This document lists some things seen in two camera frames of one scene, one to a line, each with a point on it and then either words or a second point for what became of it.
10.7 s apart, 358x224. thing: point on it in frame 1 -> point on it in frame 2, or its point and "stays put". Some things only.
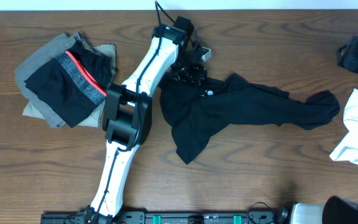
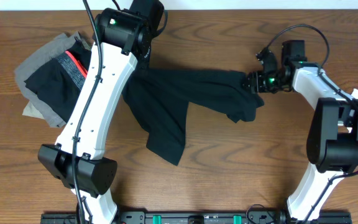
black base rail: (82, 217) stays put
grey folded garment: (36, 59) stays put
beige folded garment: (32, 111) stays put
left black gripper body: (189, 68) -> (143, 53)
